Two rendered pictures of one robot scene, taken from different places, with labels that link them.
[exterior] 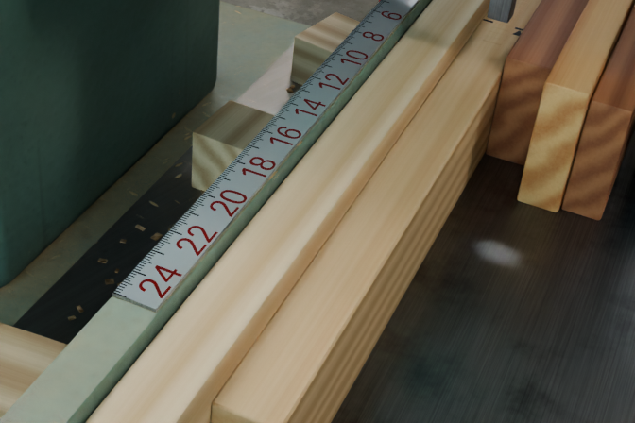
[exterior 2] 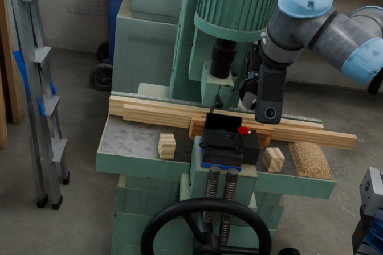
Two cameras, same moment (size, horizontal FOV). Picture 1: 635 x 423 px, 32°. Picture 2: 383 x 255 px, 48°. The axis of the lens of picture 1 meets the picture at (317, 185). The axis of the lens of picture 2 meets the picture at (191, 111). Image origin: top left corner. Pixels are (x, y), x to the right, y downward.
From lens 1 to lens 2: 1.03 m
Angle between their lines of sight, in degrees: 53
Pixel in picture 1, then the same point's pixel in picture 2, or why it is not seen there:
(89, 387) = (118, 94)
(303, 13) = not seen: outside the picture
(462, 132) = (182, 115)
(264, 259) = (142, 101)
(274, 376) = (130, 106)
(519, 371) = (154, 134)
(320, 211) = (153, 103)
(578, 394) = (154, 138)
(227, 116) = not seen: hidden behind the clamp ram
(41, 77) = (183, 94)
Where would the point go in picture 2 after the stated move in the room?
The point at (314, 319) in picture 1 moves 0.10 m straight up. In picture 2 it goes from (139, 107) to (143, 74)
